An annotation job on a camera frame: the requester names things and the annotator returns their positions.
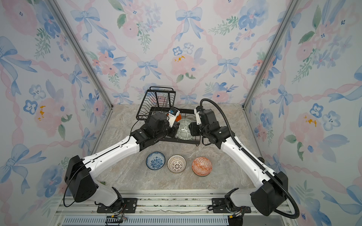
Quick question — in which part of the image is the black corrugated cable conduit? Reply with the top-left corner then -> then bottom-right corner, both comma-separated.
199,98 -> 300,219

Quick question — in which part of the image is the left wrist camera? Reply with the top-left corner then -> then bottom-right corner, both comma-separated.
167,107 -> 180,128

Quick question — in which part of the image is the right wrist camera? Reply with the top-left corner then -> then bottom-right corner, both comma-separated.
194,106 -> 217,126

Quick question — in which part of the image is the brown lattice ceramic bowl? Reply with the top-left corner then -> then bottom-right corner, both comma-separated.
167,155 -> 186,173

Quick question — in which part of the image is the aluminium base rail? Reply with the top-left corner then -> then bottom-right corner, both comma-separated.
50,189 -> 297,226

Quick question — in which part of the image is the orange plastic bowl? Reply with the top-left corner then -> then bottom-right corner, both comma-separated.
175,115 -> 182,122

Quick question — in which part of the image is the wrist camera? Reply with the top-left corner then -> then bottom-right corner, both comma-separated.
194,106 -> 217,126
167,107 -> 180,128

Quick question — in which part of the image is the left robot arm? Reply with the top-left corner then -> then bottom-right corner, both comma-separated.
64,107 -> 180,213

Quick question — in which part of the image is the green patterned ceramic bowl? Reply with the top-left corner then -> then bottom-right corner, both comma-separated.
176,118 -> 196,140

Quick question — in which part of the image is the blue patterned ceramic bowl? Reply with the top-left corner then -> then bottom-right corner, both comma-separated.
146,152 -> 166,170

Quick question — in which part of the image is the red patterned ceramic bowl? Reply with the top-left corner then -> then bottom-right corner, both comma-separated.
191,157 -> 213,177

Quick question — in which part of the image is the black wire dish rack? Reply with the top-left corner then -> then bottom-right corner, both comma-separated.
136,87 -> 200,146

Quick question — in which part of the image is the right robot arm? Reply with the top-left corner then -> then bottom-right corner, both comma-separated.
189,122 -> 288,216

